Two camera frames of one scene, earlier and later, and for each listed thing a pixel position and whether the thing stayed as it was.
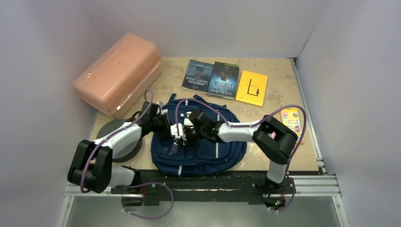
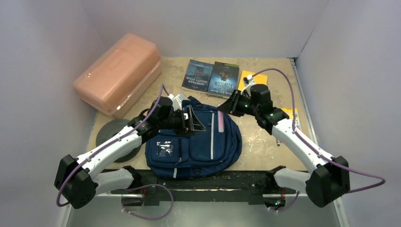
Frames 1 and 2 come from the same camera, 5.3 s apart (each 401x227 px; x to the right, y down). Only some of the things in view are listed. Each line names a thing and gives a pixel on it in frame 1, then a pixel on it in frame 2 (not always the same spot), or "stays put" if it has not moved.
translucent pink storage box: x=119 y=78 stays put
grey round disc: x=126 y=152 stays put
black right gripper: x=191 y=133 to x=236 y=103
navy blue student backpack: x=198 y=157 stays put
